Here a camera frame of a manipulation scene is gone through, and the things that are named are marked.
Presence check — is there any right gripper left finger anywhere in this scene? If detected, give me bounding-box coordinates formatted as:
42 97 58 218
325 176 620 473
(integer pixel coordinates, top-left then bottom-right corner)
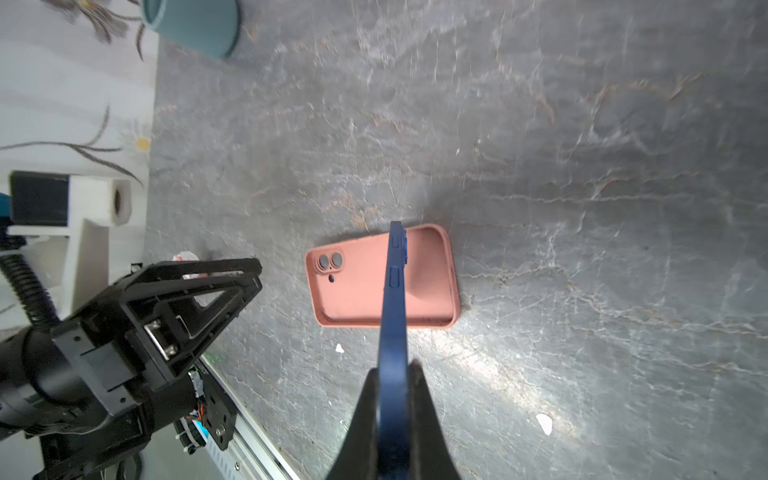
326 369 379 480

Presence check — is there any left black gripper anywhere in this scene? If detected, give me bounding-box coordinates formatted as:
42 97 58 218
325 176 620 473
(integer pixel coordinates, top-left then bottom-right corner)
52 258 262 420

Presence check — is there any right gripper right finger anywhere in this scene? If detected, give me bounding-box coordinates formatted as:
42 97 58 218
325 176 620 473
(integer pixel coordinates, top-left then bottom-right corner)
408 360 460 480

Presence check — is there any black phone blue edge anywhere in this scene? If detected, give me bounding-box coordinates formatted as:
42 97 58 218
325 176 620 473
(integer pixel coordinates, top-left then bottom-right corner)
377 221 410 479

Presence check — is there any pink phone case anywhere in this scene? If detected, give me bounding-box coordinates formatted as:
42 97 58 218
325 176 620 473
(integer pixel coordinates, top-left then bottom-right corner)
305 224 461 329

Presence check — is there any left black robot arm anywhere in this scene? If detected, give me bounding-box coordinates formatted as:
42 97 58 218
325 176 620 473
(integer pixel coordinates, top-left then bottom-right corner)
1 234 262 479

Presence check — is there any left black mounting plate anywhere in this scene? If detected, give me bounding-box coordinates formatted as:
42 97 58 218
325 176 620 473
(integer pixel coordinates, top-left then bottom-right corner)
173 361 238 455

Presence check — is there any teal ceramic cup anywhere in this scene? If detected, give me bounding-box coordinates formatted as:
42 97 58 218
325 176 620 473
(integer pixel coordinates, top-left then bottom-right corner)
139 0 240 58

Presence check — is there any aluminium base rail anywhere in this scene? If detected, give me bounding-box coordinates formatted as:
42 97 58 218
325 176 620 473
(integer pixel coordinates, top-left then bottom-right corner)
201 360 301 480

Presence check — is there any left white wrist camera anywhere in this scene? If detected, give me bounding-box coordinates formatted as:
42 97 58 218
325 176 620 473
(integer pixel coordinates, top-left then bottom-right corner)
1 171 132 330

